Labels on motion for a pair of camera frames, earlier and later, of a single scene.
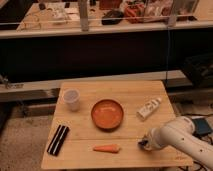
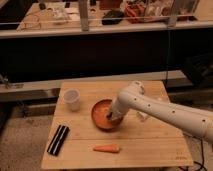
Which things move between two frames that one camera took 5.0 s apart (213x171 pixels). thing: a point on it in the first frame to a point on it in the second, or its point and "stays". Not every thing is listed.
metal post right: [173, 16] stays
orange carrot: [110, 148] stays
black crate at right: [199, 70] stays
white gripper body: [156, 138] to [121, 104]
